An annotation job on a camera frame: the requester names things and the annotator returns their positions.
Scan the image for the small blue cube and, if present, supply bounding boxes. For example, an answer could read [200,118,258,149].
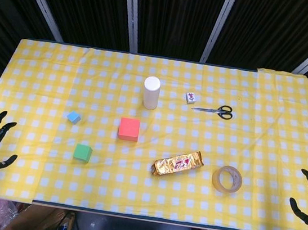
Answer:
[65,110,83,126]

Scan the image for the green cube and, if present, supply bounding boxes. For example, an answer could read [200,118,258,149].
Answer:
[72,143,94,165]

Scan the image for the large red cube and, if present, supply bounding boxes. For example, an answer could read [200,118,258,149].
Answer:
[117,116,142,143]

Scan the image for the brown cardboard box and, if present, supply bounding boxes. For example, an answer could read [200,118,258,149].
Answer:
[4,200,74,230]

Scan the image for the clear packing tape roll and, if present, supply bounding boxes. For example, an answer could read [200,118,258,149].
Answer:
[210,163,245,195]

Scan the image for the gold foil biscuit packet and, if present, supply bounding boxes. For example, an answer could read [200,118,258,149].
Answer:
[150,145,205,183]

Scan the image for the white mahjong tile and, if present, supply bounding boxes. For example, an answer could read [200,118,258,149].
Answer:
[184,91,199,105]

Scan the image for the yellow white checkered tablecloth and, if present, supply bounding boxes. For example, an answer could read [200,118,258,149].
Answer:
[0,33,308,230]

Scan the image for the white cylindrical bottle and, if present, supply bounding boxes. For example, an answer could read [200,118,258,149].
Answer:
[140,75,162,111]

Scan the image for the black handled scissors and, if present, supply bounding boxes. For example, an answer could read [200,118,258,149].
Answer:
[190,100,235,121]

